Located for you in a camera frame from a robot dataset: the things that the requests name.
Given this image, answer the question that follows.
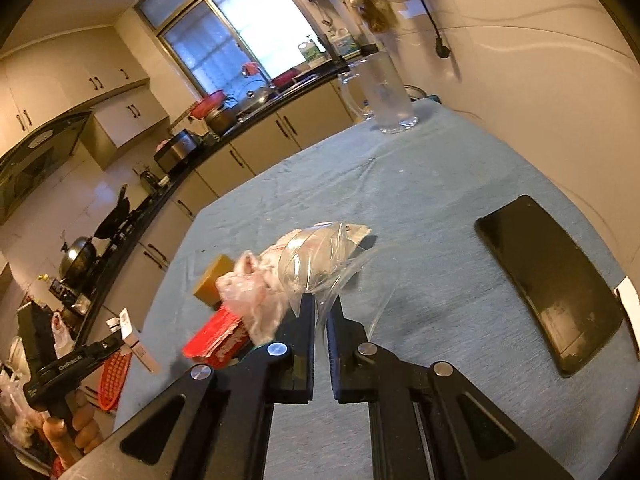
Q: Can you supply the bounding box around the clear plastic wrapper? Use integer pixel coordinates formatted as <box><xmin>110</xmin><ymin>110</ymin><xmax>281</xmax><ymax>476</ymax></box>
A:
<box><xmin>278</xmin><ymin>222</ymin><xmax>401</xmax><ymax>337</ymax></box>

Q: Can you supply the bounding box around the person's left hand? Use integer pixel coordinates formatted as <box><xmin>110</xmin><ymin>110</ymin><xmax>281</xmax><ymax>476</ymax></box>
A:
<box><xmin>42</xmin><ymin>390</ymin><xmax>104</xmax><ymax>470</ymax></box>

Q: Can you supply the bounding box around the red plastic mesh basket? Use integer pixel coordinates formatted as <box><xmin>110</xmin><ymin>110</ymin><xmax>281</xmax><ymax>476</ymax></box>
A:
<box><xmin>98</xmin><ymin>351</ymin><xmax>132</xmax><ymax>412</ymax></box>

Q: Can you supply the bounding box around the red paper packet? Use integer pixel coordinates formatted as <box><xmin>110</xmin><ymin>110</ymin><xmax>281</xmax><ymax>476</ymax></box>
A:
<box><xmin>182</xmin><ymin>304</ymin><xmax>250</xmax><ymax>370</ymax></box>

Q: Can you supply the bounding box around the small white carton box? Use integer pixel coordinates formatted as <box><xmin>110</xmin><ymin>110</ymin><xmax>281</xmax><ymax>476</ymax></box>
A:
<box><xmin>118</xmin><ymin>308</ymin><xmax>160</xmax><ymax>374</ymax></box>

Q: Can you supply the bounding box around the pink crumpled plastic bag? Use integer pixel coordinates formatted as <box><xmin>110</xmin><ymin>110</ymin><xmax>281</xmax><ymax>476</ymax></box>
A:
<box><xmin>216</xmin><ymin>229</ymin><xmax>302</xmax><ymax>346</ymax></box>

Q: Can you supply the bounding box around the steel lidded pot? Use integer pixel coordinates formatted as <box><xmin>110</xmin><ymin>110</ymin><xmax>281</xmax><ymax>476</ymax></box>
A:
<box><xmin>58</xmin><ymin>236</ymin><xmax>98</xmax><ymax>288</ymax></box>

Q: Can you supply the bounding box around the blue-grey tablecloth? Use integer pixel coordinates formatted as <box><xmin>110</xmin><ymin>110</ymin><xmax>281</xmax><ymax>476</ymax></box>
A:
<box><xmin>116</xmin><ymin>100</ymin><xmax>639</xmax><ymax>479</ymax></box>

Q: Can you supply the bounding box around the black wok pan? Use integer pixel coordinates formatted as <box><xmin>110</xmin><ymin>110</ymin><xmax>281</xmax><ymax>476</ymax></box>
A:
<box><xmin>93</xmin><ymin>184</ymin><xmax>130</xmax><ymax>240</ymax></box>

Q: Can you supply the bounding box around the black range hood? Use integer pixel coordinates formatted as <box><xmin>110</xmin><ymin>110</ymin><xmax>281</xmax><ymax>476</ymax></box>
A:
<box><xmin>0</xmin><ymin>112</ymin><xmax>92</xmax><ymax>224</ymax></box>

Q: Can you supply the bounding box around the silver rice cooker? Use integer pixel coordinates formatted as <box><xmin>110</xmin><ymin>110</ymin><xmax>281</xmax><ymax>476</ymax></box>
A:
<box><xmin>154</xmin><ymin>129</ymin><xmax>202</xmax><ymax>176</ymax></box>

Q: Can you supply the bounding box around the red plastic basin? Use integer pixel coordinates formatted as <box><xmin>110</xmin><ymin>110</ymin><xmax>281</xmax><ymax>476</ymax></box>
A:
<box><xmin>190</xmin><ymin>90</ymin><xmax>226</xmax><ymax>120</ymax></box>

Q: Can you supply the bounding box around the glass pot lid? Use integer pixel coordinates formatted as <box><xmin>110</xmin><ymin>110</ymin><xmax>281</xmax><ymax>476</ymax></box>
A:
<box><xmin>239</xmin><ymin>87</ymin><xmax>276</xmax><ymax>114</ymax></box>

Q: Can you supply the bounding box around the clear glass pitcher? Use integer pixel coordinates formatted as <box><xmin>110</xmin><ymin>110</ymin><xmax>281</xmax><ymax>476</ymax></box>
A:
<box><xmin>340</xmin><ymin>52</ymin><xmax>419</xmax><ymax>134</ymax></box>

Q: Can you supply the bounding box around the green label detergent bottle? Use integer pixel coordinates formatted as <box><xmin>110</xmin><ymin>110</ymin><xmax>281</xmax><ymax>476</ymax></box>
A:
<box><xmin>298</xmin><ymin>38</ymin><xmax>326</xmax><ymax>68</ymax></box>

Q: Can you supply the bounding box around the black power cable plug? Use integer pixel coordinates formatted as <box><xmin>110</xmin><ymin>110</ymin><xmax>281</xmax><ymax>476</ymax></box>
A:
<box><xmin>420</xmin><ymin>0</ymin><xmax>451</xmax><ymax>60</ymax></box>

